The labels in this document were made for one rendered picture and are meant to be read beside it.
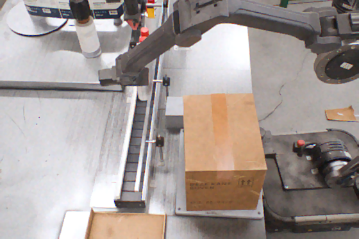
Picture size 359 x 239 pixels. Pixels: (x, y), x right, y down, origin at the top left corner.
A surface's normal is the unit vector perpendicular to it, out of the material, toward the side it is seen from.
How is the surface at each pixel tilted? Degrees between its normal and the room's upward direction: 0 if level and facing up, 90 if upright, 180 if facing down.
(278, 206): 0
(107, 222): 0
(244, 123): 0
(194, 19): 44
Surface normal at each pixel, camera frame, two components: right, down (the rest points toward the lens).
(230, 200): 0.01, 0.77
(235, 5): 0.52, -0.23
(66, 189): -0.04, -0.64
